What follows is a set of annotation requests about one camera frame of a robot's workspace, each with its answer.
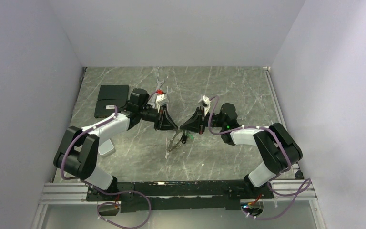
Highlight silver open-end wrench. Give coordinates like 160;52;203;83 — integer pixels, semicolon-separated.
150;77;164;105

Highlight green plastic key tag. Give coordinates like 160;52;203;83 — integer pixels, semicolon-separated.
186;133;194;140

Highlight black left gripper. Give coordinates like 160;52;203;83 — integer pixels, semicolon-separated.
139;104;177;131

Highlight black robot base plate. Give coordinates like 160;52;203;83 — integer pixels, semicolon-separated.
86;179;274;213

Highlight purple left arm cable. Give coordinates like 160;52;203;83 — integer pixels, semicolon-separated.
60;90;163;229

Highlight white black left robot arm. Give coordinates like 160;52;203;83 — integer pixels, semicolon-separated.
53;88;177;200

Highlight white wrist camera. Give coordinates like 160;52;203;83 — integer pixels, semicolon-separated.
155;89;169;110
198;95;211;116

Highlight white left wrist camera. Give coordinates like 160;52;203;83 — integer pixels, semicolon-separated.
155;89;169;110

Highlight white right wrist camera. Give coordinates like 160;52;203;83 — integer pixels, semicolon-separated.
198;95;211;116

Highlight aluminium frame rail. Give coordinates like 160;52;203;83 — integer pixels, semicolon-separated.
31;180;327;229

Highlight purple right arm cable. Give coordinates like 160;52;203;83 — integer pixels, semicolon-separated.
207;96;313;221

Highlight white rectangular router box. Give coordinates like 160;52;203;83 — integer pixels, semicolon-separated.
98;139;115;157

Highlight black flat electronic box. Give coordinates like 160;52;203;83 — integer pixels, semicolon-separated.
94;84;130;118

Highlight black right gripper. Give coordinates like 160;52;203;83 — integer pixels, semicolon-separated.
180;106;226;135

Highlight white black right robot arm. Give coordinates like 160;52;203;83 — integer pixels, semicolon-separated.
180;103;303;198

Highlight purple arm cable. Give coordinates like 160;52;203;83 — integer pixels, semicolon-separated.
207;96;313;221
60;90;163;229

